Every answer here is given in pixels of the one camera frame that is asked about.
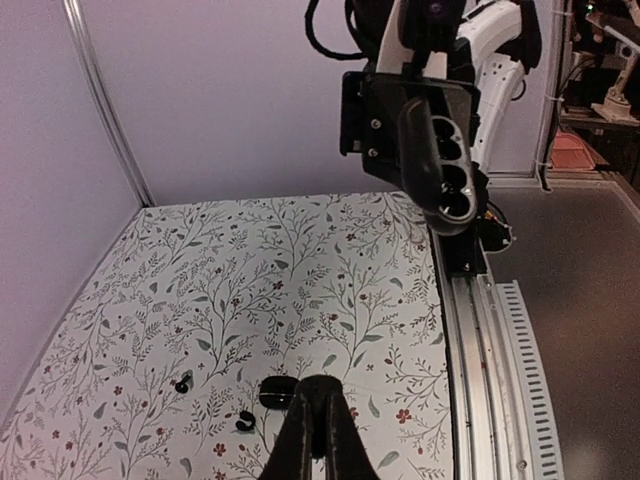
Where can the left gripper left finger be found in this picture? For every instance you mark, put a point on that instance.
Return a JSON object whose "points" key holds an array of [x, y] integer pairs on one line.
{"points": [[291, 456]]}

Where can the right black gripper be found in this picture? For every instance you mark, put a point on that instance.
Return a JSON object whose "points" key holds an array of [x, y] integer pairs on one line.
{"points": [[370, 107]]}

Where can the black earbud with stem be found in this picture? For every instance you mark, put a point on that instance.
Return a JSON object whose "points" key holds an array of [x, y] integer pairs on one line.
{"points": [[184, 385]]}

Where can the floral patterned table mat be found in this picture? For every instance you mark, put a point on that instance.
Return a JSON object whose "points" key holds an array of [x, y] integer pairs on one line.
{"points": [[234, 292]]}

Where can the black earbud charging case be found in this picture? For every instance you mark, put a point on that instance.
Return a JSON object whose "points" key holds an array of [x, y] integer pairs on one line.
{"points": [[277, 392]]}

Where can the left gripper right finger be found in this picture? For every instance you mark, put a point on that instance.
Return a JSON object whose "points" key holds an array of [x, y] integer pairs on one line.
{"points": [[344, 452]]}

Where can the right aluminium frame post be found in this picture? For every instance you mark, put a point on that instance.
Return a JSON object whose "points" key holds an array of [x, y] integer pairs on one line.
{"points": [[554, 51]]}

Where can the left aluminium frame post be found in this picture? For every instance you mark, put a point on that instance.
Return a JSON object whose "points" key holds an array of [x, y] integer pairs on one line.
{"points": [[103, 102]]}

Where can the black ear hook earbud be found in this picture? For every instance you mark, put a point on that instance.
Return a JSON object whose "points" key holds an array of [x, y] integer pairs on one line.
{"points": [[246, 422]]}

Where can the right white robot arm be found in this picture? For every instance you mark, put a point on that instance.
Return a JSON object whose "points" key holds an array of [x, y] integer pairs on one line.
{"points": [[498, 43]]}

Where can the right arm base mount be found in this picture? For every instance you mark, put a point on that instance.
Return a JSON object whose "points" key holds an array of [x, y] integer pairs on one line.
{"points": [[465, 254]]}

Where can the aluminium frame post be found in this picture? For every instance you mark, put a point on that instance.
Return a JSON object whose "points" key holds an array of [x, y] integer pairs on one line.
{"points": [[103, 102], [554, 51]]}

